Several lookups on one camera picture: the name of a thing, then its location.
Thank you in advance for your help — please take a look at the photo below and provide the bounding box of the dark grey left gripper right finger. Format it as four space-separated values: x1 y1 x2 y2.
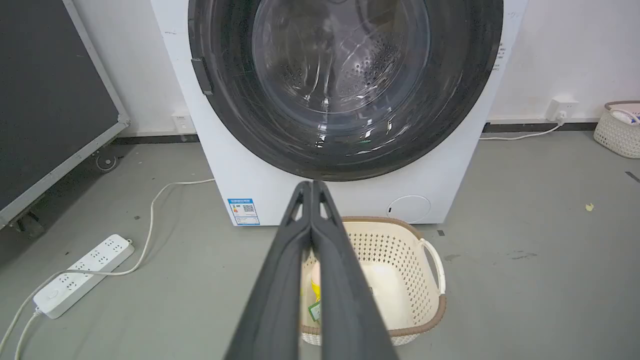
311 180 399 360

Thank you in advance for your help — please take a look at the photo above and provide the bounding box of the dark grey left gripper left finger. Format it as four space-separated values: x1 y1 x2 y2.
223 180 313 360

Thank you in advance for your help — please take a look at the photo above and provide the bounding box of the white front-load washing machine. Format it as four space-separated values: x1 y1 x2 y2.
150 0 529 227

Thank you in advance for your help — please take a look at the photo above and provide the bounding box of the round dark washing machine door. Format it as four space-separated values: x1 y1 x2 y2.
187 0 505 182

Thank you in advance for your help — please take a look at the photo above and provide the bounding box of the yellow toy in basket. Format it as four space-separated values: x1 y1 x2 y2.
310 262 323 304

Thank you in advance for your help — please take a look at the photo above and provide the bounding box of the cream perforated laundry basket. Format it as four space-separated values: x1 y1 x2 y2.
299 216 447 347

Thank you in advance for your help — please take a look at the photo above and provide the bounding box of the white power strip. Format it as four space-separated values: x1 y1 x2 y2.
33 234 135 320

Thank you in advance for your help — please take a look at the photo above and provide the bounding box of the white wall socket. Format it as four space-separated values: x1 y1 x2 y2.
171 113 195 134

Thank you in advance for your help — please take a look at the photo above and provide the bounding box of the white cable from wall plug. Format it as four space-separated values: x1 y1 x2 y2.
479 120 565 141

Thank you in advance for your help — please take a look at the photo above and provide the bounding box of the white power strip cable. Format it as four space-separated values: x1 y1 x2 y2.
0 308 41 360

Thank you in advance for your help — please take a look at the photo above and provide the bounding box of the white wall plug adapter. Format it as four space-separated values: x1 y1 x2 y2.
545 98 579 124

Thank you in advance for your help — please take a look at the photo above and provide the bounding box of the dark board with metal frame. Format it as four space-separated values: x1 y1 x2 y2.
0 0 132 239

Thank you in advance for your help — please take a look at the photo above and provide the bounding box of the white perforated basket with handle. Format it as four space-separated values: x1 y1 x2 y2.
593 100 640 160

